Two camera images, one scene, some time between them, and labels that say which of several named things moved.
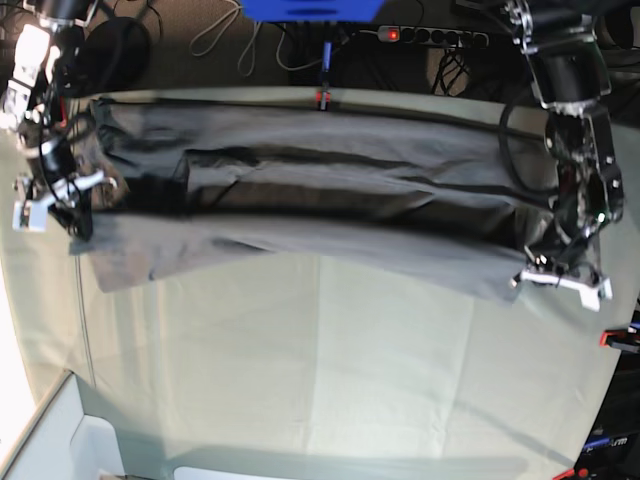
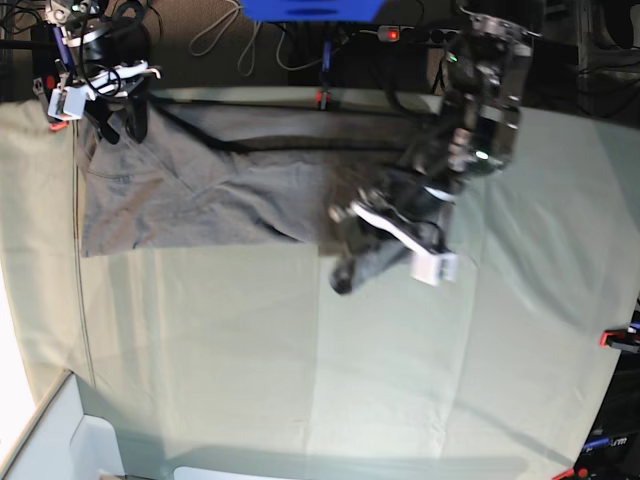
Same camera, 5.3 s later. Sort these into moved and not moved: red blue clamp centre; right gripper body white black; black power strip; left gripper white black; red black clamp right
Moved: right gripper body white black; left gripper white black
Not moved: black power strip; red blue clamp centre; red black clamp right
